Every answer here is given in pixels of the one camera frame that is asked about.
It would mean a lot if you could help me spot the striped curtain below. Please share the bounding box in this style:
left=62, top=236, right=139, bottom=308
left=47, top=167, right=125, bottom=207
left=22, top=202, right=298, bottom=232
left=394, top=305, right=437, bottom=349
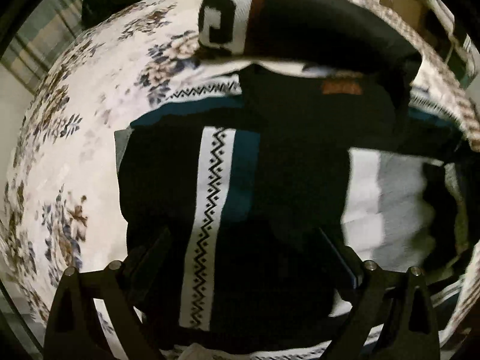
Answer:
left=0, top=0, right=89, bottom=94

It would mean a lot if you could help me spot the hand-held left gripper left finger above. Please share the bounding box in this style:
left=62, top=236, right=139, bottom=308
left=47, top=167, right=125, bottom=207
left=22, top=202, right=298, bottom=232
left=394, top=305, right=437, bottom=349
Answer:
left=43, top=226, right=173, bottom=360

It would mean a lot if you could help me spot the white cloth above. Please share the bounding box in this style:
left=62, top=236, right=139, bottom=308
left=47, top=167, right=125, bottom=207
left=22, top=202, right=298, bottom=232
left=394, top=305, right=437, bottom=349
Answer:
left=330, top=148, right=447, bottom=317

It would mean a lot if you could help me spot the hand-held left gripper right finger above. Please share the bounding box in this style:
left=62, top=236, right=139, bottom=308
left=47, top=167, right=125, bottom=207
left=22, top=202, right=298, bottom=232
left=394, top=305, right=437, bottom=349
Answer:
left=319, top=227, right=441, bottom=360

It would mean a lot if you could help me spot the floral blanket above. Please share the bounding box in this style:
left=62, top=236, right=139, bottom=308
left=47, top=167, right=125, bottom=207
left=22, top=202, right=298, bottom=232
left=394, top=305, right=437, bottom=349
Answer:
left=0, top=0, right=480, bottom=360

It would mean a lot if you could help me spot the black garment with patterned band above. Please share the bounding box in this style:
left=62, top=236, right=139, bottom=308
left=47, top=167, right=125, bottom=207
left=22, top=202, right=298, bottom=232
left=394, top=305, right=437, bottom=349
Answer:
left=197, top=0, right=422, bottom=72

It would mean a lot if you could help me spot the large cardboard box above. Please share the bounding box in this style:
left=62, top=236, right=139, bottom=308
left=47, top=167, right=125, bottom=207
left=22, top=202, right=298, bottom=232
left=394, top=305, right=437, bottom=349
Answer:
left=375, top=0, right=434, bottom=27

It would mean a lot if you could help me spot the black sweater with zigzag stripes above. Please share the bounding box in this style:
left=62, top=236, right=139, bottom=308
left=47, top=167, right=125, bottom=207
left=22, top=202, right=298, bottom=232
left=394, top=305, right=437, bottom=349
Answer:
left=116, top=64, right=466, bottom=355

